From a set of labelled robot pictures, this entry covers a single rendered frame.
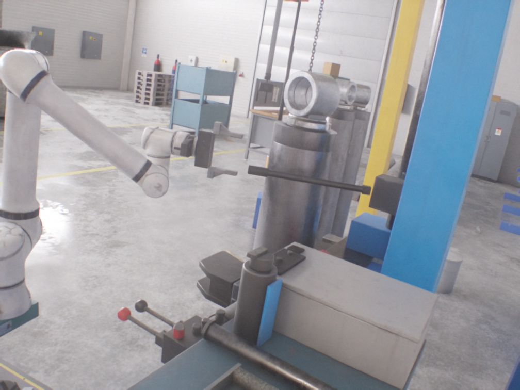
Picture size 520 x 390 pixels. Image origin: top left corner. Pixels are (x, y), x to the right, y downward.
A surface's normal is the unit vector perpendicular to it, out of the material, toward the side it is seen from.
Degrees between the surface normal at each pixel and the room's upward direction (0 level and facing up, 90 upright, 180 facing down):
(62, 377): 0
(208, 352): 0
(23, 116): 91
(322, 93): 76
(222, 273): 0
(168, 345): 90
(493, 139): 90
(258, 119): 90
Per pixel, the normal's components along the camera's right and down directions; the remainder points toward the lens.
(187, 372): 0.16, -0.95
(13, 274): 0.87, 0.27
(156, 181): 0.34, 0.22
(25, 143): 0.68, 0.32
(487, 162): -0.52, 0.14
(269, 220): -0.69, 0.08
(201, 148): -0.17, 0.24
